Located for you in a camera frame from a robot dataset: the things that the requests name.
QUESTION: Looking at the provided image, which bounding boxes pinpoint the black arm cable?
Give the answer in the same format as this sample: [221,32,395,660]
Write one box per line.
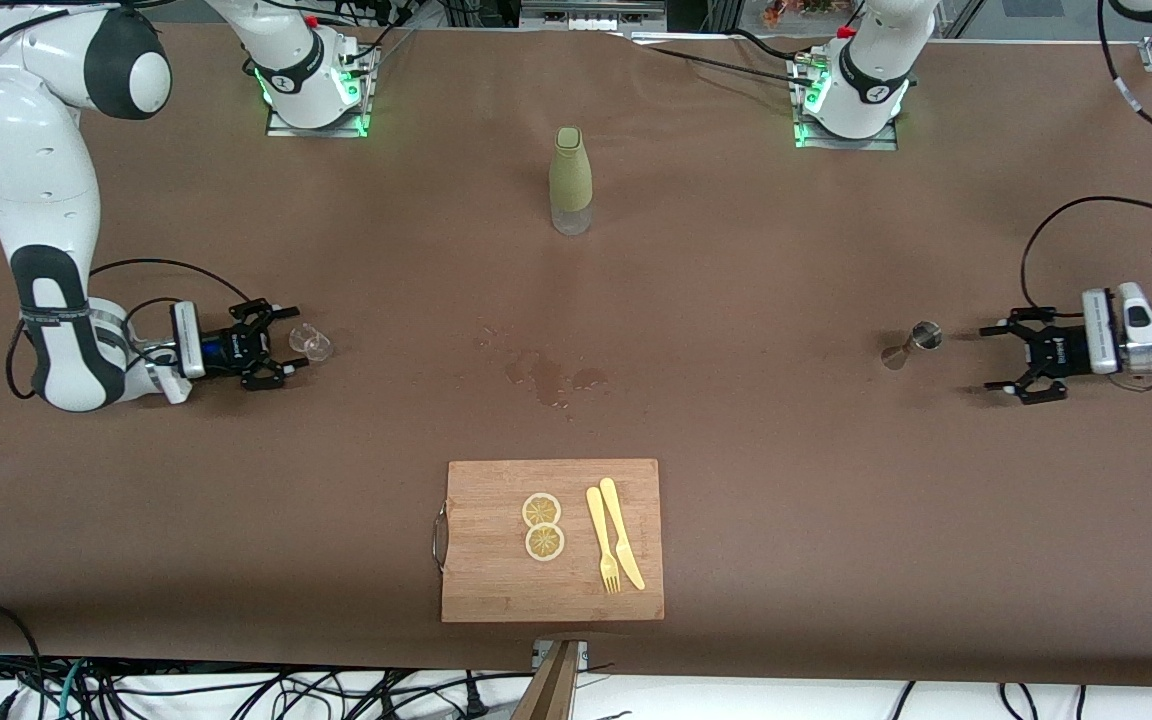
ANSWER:
[1020,0,1152,315]
[3,258,259,403]

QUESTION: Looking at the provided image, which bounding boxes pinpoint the green sleeved glass bottle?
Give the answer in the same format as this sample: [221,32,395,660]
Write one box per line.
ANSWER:
[548,126,595,237]

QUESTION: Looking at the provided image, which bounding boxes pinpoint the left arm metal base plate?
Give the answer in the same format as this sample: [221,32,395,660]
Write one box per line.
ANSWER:
[791,55,900,152]

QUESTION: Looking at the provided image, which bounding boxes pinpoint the yellow plastic knife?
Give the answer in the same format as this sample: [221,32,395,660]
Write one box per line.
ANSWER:
[599,477,647,591]

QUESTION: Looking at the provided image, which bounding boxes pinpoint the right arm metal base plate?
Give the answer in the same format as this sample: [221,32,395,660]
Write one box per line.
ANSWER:
[265,45,379,139]

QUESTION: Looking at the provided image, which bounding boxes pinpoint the clear glass cup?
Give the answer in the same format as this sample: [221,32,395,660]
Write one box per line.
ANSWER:
[288,324,335,364]

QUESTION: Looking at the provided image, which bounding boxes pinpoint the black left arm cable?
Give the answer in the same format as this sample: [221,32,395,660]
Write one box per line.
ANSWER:
[1020,0,1152,315]

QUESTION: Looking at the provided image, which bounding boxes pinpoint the yellow plastic fork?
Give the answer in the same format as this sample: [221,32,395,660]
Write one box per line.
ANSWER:
[586,486,623,595]

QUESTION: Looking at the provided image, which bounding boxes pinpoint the tangled black floor cables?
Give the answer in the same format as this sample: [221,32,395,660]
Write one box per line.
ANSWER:
[0,655,497,720]

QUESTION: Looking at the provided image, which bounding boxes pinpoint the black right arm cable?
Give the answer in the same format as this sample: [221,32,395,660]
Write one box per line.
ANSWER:
[3,258,259,403]

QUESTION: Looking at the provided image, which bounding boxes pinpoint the metal bracket under post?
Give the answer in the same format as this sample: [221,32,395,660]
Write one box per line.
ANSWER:
[532,640,590,669]

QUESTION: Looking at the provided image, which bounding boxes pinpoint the brown table cover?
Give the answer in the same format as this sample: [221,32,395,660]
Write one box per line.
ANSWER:
[0,18,1152,691]

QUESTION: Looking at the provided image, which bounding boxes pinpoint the steel measuring jigger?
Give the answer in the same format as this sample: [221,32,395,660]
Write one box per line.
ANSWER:
[881,320,943,372]

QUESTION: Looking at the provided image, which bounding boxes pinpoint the teal floor cable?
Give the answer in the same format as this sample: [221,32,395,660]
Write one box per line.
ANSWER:
[54,658,89,720]

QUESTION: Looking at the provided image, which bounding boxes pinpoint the black cable across table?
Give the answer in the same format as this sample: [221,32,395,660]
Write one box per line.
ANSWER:
[636,28,822,91]

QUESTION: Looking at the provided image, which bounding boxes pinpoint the bamboo cutting board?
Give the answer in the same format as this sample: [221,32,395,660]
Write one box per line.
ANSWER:
[432,459,666,624]

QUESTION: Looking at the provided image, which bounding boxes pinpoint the wooden post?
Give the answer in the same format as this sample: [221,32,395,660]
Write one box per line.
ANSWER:
[511,640,582,720]

